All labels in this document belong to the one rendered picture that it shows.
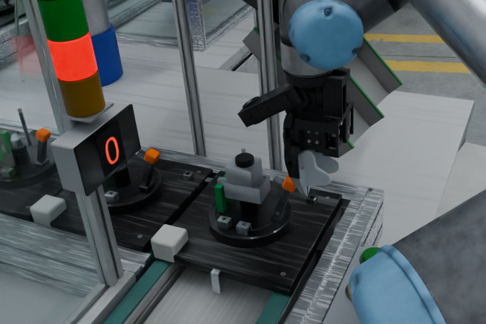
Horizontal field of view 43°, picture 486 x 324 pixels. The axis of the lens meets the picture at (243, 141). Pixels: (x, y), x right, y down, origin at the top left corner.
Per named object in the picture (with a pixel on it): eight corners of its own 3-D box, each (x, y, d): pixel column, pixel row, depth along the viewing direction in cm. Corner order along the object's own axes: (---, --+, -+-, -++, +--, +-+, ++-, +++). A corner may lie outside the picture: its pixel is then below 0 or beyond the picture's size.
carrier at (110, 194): (214, 177, 119) (206, 120, 113) (145, 256, 101) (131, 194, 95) (111, 156, 129) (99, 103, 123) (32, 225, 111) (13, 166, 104)
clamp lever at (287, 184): (286, 211, 100) (300, 178, 96) (281, 218, 99) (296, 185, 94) (266, 201, 101) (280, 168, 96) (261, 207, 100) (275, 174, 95)
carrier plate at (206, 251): (342, 203, 109) (342, 193, 108) (291, 296, 90) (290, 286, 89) (220, 178, 119) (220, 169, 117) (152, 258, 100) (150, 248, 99)
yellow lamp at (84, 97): (113, 102, 80) (105, 67, 78) (89, 120, 76) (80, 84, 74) (82, 97, 82) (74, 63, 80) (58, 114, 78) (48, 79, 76)
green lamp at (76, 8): (97, 28, 75) (89, -12, 72) (71, 43, 71) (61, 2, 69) (65, 24, 77) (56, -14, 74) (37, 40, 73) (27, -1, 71)
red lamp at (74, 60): (105, 66, 77) (97, 29, 75) (80, 83, 74) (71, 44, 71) (74, 62, 80) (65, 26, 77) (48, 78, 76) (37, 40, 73)
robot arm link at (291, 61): (271, 45, 81) (294, 24, 87) (273, 78, 83) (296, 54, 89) (326, 51, 77) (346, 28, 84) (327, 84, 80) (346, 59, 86)
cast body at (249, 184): (271, 189, 101) (268, 152, 98) (260, 205, 98) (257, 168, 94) (224, 181, 104) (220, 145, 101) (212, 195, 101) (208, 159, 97)
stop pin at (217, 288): (224, 289, 96) (221, 270, 94) (220, 294, 95) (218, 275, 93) (216, 287, 97) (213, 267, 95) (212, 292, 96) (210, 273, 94)
